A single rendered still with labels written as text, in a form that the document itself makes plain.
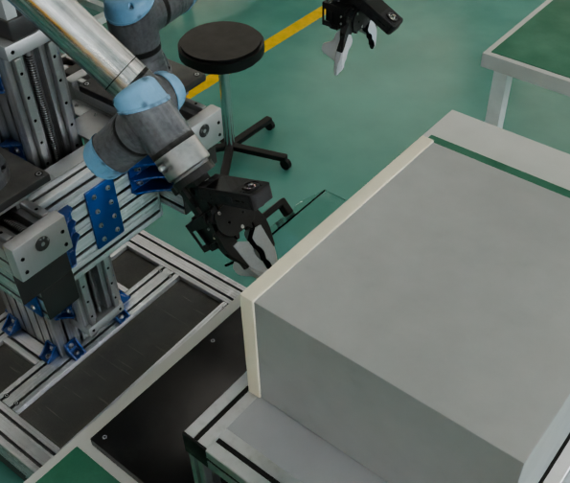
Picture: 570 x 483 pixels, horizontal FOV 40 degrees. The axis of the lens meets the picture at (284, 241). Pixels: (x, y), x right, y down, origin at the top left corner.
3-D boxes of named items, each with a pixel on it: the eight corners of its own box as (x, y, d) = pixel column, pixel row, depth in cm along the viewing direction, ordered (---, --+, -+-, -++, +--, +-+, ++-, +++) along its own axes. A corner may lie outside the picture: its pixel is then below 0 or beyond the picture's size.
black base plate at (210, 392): (92, 445, 148) (89, 438, 147) (299, 260, 184) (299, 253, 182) (282, 601, 126) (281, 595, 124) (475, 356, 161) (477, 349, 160)
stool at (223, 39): (150, 157, 341) (130, 42, 303) (226, 108, 368) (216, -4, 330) (243, 206, 315) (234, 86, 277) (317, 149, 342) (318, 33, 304)
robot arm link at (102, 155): (139, 153, 132) (175, 125, 125) (105, 193, 124) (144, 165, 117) (104, 120, 129) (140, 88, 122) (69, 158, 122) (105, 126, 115)
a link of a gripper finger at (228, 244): (257, 258, 118) (224, 212, 117) (262, 256, 117) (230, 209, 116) (237, 275, 116) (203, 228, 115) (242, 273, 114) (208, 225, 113)
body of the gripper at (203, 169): (238, 231, 125) (194, 170, 123) (265, 218, 118) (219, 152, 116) (205, 257, 120) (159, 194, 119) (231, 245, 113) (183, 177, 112)
